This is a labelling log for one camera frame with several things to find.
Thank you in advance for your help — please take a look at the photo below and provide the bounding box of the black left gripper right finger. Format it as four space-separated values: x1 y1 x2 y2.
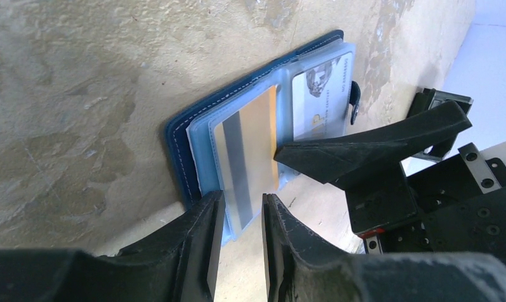
262 194 506 301

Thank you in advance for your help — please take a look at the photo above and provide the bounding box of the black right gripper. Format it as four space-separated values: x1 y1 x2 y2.
274 88 506 255

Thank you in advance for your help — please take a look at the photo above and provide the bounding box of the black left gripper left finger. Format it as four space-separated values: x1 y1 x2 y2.
0 191 225 301

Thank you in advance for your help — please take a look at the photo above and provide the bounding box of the gold credit card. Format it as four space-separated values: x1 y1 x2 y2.
213 86 280 237

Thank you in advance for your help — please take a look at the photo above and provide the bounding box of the white card in holder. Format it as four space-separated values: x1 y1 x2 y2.
291 52 353 141

